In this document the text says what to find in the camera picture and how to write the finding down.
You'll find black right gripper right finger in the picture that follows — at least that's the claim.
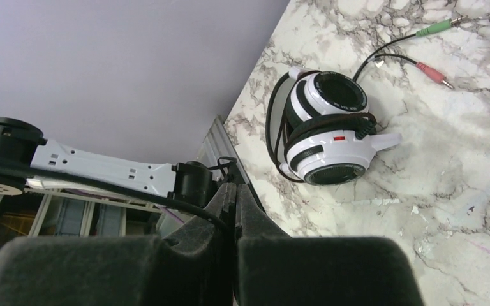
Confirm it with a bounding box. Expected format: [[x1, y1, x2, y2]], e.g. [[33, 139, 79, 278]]
[[235, 185, 424, 305]]

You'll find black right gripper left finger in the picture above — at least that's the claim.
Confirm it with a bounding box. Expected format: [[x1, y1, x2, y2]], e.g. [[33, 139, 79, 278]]
[[0, 182, 237, 306]]

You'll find white black gaming headset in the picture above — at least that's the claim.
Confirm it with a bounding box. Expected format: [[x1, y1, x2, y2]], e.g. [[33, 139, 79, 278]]
[[265, 66, 402, 186]]

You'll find black red headset cable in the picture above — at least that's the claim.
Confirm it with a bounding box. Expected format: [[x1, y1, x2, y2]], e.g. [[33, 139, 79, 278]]
[[352, 16, 466, 91]]

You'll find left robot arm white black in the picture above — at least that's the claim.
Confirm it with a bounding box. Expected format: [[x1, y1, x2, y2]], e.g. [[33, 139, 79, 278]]
[[0, 117, 216, 209]]

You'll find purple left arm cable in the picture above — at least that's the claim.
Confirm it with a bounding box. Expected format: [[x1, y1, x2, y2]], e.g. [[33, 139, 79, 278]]
[[156, 206, 187, 224]]

